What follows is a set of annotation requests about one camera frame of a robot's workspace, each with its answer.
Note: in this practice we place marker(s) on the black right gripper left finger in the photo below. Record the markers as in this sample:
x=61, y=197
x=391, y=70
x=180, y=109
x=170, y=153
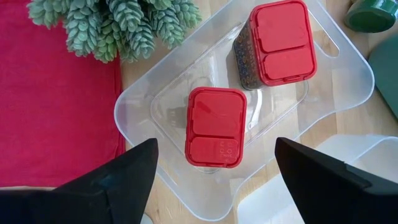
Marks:
x=93, y=202

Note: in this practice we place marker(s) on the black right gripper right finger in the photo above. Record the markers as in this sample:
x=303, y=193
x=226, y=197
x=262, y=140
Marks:
x=335, y=199

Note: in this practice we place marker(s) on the red-lid spice container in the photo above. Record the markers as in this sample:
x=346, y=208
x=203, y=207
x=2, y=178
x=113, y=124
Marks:
x=215, y=127
x=281, y=43

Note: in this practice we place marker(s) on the green-lid spice jar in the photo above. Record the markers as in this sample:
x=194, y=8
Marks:
x=370, y=17

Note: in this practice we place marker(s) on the light grey plastic bin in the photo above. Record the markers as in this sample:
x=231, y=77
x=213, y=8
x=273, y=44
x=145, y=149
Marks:
x=146, y=219

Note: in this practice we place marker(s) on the clear plastic bin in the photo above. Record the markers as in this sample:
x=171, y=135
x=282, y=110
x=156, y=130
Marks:
x=264, y=205
x=280, y=109

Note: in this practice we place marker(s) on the red cloth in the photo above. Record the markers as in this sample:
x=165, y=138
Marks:
x=56, y=109

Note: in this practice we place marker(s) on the teal plastic bin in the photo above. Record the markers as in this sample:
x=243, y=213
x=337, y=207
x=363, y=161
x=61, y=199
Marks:
x=388, y=71

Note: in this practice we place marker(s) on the artificial green succulent in pot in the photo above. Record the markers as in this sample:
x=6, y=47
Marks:
x=109, y=28

